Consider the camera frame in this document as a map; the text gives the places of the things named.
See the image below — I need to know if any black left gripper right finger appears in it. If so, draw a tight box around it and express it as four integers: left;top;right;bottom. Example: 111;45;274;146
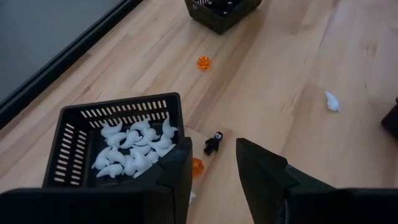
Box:
236;138;398;224

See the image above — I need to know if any black table frame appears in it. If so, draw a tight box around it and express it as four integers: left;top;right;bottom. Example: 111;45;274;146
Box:
0;0;144;129

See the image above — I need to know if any orange pumpkin decoration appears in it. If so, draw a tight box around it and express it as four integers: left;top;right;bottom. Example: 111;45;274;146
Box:
192;157;205;179
197;55;212;71

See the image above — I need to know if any black slotted plastic basket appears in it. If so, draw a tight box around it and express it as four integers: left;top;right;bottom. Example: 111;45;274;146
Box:
185;0;263;35
381;98;398;139
42;92;187;189

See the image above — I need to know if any black reaper decoration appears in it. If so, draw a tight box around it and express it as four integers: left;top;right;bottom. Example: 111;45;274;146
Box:
222;0;237;16
203;131;224;156

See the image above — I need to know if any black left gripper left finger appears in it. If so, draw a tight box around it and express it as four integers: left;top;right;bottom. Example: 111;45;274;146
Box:
0;138;193;224

